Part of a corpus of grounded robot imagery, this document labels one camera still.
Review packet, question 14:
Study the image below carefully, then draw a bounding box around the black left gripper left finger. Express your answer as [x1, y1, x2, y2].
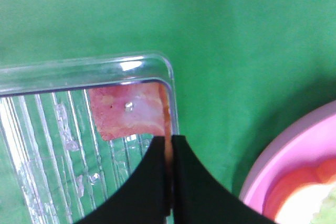
[77, 136, 168, 223]

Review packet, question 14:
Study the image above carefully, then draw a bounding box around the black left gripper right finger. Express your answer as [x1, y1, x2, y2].
[172, 135, 274, 224]

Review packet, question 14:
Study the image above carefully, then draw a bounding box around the bacon strip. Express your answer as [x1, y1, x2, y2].
[88, 82, 173, 175]

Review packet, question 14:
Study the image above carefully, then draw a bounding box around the bread slice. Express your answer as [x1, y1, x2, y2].
[263, 158, 335, 223]

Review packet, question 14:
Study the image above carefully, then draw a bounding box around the green lettuce leaf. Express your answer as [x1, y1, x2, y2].
[310, 190, 335, 224]

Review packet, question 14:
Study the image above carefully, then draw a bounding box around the left clear plastic container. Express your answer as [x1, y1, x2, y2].
[1, 53, 179, 223]

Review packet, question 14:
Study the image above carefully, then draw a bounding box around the pink round plate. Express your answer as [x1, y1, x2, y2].
[239, 102, 335, 216]

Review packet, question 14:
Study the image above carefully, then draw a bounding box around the green tablecloth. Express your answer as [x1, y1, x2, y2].
[1, 0, 335, 195]

